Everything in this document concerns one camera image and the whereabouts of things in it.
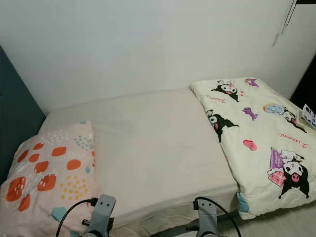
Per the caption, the pink pillow with orange blobs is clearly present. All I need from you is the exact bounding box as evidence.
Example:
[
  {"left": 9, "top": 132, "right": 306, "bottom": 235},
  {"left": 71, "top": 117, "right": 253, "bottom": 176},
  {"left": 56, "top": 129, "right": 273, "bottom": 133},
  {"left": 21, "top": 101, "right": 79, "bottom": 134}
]
[{"left": 0, "top": 121, "right": 100, "bottom": 237}]

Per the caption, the cream cartoon print blanket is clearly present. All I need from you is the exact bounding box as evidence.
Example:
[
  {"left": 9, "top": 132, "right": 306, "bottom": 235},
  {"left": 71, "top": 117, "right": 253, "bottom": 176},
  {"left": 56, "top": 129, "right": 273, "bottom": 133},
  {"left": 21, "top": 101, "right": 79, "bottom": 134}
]
[{"left": 190, "top": 78, "right": 316, "bottom": 220}]

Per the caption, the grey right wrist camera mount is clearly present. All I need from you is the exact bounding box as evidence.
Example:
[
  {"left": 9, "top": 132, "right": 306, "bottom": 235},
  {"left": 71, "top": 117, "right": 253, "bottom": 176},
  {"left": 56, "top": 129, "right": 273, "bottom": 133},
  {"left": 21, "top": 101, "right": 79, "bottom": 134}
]
[{"left": 197, "top": 199, "right": 219, "bottom": 237}]

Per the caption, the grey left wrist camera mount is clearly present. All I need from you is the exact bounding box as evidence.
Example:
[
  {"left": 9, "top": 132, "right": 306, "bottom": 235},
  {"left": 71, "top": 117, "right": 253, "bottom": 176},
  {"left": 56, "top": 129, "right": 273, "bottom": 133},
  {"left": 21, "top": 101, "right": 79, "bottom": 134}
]
[{"left": 92, "top": 194, "right": 117, "bottom": 237}]

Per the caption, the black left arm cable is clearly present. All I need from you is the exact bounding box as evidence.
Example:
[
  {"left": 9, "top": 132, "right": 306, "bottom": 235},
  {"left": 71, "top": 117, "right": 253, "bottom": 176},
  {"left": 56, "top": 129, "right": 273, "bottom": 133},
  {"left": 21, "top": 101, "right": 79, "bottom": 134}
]
[{"left": 55, "top": 197, "right": 98, "bottom": 237}]

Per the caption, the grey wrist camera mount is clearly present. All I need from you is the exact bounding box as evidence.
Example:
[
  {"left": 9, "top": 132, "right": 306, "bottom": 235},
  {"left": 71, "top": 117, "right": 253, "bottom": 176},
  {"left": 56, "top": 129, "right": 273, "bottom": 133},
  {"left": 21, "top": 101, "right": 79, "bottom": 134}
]
[
  {"left": 197, "top": 199, "right": 219, "bottom": 237},
  {"left": 92, "top": 194, "right": 117, "bottom": 237}
]

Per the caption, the white book with blue letters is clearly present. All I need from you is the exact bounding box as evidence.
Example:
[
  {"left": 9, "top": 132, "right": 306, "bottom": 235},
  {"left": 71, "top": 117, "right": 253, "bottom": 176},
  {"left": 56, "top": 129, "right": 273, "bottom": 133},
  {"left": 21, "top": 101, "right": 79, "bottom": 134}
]
[{"left": 301, "top": 103, "right": 316, "bottom": 130}]

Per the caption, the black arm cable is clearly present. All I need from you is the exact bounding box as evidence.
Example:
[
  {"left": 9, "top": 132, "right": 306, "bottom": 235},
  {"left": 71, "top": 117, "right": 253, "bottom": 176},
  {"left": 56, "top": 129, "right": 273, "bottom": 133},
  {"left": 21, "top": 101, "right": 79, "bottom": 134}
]
[
  {"left": 194, "top": 196, "right": 242, "bottom": 237},
  {"left": 55, "top": 197, "right": 98, "bottom": 237}
]

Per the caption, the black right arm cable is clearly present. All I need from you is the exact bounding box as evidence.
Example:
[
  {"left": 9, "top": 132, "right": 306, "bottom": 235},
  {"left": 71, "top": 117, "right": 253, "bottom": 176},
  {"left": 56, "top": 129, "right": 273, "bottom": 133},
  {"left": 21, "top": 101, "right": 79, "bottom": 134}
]
[{"left": 194, "top": 196, "right": 242, "bottom": 237}]

